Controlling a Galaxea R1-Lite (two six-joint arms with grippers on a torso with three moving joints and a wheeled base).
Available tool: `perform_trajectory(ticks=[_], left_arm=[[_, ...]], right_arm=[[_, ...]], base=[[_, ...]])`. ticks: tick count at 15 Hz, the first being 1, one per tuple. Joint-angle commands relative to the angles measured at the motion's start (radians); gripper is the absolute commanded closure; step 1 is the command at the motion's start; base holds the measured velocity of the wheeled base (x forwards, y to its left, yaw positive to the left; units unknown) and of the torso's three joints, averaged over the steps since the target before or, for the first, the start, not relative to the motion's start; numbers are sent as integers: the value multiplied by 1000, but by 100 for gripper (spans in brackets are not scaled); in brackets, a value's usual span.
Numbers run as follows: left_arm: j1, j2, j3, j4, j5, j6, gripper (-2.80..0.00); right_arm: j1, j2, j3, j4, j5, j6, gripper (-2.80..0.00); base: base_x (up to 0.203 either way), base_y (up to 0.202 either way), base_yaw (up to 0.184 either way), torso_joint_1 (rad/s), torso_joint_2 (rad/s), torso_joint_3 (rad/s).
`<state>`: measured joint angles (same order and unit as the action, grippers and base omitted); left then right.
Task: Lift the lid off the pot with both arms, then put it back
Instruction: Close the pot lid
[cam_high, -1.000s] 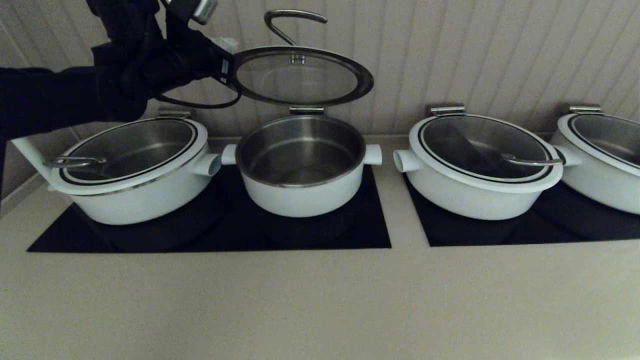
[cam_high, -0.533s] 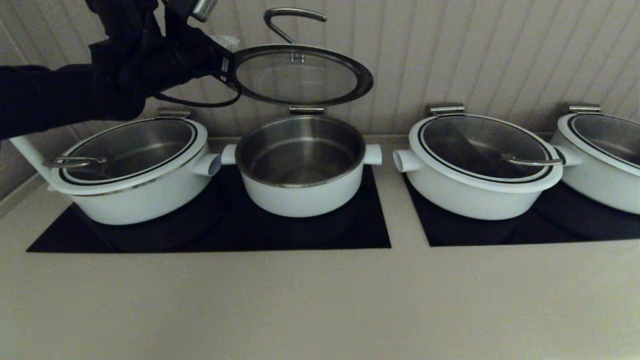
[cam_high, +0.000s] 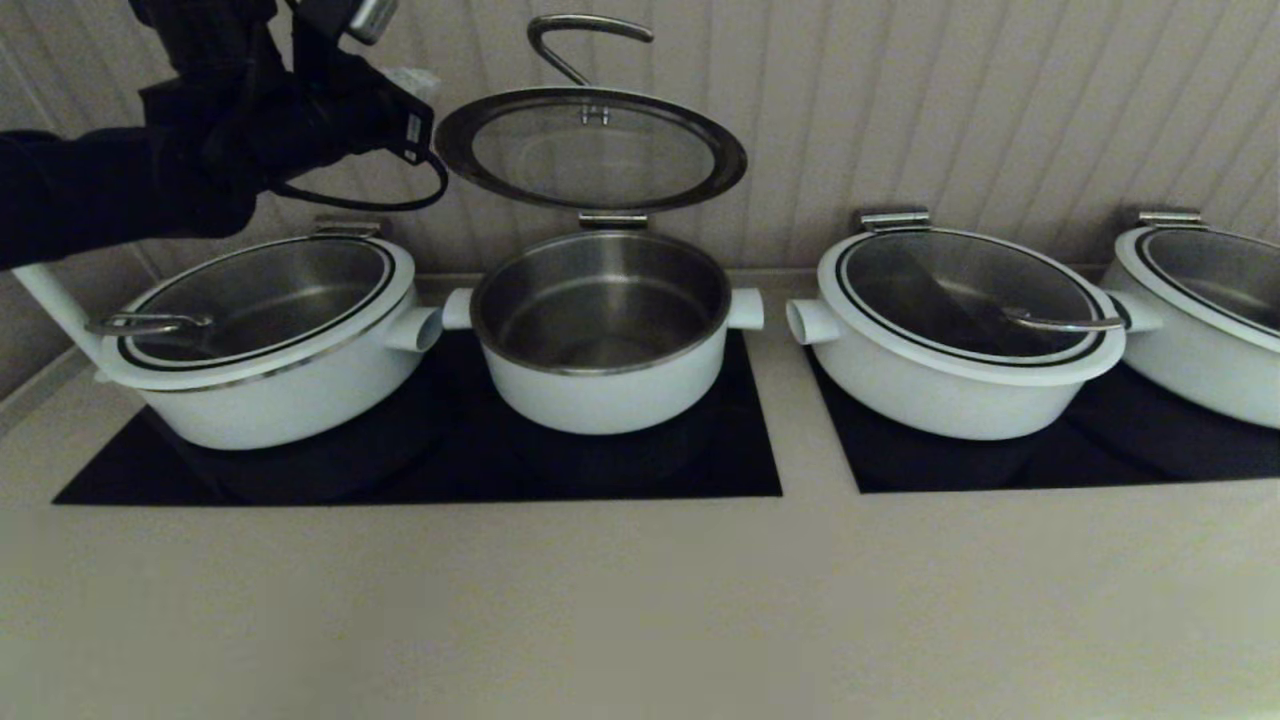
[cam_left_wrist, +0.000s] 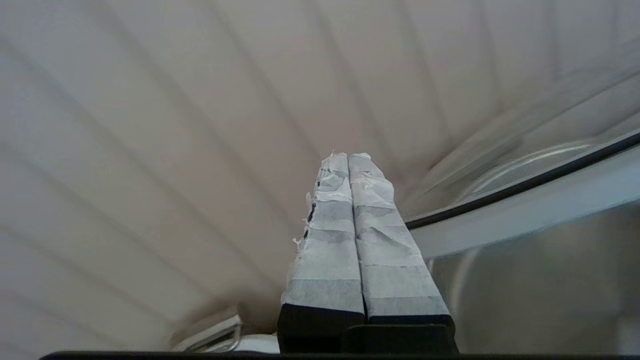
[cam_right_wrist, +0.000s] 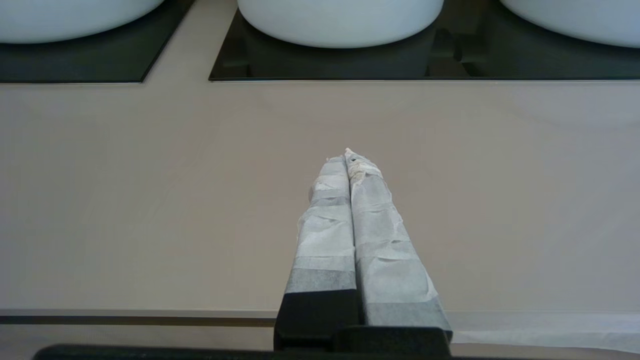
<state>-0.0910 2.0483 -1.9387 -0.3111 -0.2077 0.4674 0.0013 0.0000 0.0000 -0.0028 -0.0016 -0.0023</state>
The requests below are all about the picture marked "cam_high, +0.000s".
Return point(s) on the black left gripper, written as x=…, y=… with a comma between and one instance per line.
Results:
x=340, y=110

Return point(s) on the glass lid with white rim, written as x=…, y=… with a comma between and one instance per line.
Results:
x=950, y=280
x=270, y=290
x=1220, y=270
x=600, y=150

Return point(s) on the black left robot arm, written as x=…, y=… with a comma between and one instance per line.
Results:
x=100, y=180

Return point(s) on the white round cooking pot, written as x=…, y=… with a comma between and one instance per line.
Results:
x=1200, y=380
x=600, y=395
x=280, y=400
x=930, y=400

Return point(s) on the white slanted pole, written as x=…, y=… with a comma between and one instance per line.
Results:
x=55, y=300

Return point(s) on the black glass induction cooktop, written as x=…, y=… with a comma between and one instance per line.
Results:
x=1100, y=450
x=740, y=460

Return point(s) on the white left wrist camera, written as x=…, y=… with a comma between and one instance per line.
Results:
x=360, y=15

